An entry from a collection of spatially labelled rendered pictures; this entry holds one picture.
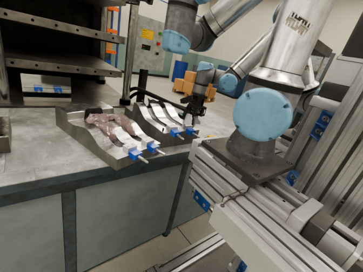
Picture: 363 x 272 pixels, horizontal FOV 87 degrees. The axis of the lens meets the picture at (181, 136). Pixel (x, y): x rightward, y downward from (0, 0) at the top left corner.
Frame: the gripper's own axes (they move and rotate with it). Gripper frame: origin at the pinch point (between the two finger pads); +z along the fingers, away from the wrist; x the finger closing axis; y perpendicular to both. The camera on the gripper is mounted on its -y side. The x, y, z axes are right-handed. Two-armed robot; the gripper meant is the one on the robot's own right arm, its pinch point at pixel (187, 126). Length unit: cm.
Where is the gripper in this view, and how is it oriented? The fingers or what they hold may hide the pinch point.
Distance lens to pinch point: 109.7
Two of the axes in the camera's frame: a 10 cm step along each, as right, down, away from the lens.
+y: 5.9, 4.4, -6.7
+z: -2.1, 8.9, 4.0
